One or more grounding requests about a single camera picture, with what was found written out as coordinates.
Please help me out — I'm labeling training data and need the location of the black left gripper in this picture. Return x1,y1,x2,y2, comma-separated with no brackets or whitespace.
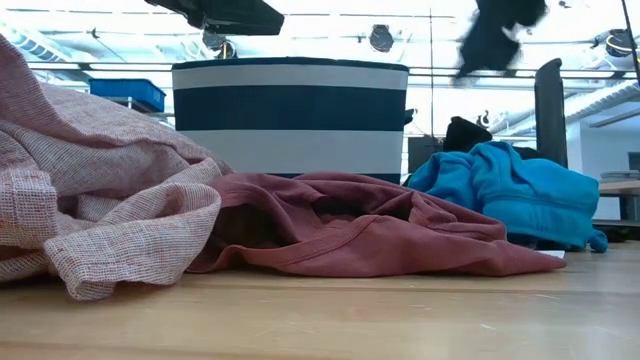
144,0,285,36

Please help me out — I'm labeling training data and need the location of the pale pink woven shirt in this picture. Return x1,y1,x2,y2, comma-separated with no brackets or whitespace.
0,32,234,302

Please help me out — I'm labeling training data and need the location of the black boxers grey waistband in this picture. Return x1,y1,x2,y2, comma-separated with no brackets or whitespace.
452,0,549,87

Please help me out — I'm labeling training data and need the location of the large black garment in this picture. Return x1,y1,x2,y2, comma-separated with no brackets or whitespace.
442,115,539,162

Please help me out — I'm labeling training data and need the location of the maroon t-shirt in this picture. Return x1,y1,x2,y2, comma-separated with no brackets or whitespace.
187,171,569,279

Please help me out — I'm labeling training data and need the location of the bright blue fleece hoodie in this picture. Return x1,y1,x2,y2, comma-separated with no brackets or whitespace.
407,140,609,254

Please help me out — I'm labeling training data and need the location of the round black ceiling fixture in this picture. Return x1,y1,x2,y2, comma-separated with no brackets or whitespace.
604,28,637,58
368,23,397,54
202,28,238,60

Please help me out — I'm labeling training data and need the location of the navy white striped fabric bin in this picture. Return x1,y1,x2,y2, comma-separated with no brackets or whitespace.
171,56,410,185

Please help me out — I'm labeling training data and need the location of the blue plastic crate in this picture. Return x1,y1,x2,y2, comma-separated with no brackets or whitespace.
88,78,167,114

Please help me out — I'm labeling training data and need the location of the dark grey equipment box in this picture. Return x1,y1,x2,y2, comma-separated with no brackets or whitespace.
407,134,444,174

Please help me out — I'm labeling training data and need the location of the wooden desk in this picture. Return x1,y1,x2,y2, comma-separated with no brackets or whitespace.
597,169,640,227

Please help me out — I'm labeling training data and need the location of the black upright post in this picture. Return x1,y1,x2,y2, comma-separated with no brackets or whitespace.
533,58,569,169

